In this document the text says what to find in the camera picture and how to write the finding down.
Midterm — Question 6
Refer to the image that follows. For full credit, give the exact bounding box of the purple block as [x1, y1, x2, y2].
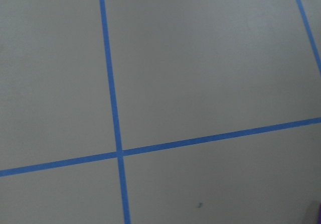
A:
[309, 203, 320, 224]

